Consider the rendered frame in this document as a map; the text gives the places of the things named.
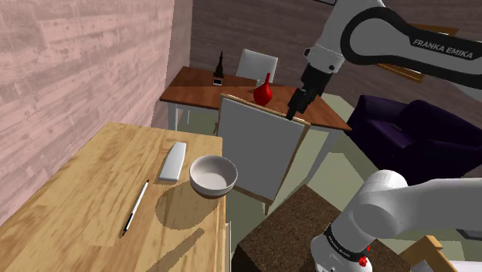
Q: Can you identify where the white bowl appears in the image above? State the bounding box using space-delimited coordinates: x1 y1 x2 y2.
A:
188 155 239 200

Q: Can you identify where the red vase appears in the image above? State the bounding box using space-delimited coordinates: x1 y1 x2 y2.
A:
253 72 274 107

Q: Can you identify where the light wooden table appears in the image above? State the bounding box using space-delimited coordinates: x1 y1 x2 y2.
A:
0 121 232 272

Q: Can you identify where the white chair with wooden frame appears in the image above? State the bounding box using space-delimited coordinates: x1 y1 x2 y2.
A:
216 93 312 216
399 234 482 272

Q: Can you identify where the black tower figure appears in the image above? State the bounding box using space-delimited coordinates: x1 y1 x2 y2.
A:
213 49 226 80

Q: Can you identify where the white pen with black tip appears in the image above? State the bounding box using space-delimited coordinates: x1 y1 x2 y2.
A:
120 178 151 238

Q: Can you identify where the dark speckled robot stand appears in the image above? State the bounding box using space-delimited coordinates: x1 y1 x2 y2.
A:
231 184 412 272

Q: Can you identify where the white remote control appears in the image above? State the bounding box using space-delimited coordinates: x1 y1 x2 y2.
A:
158 141 188 183

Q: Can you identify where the brown table with white legs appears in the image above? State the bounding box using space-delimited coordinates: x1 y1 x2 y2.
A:
159 66 353 185

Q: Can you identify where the wooden framed wall picture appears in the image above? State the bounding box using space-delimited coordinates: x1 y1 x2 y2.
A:
375 23 461 84

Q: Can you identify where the dark purple sofa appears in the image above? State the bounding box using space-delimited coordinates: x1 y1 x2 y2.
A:
344 93 482 186

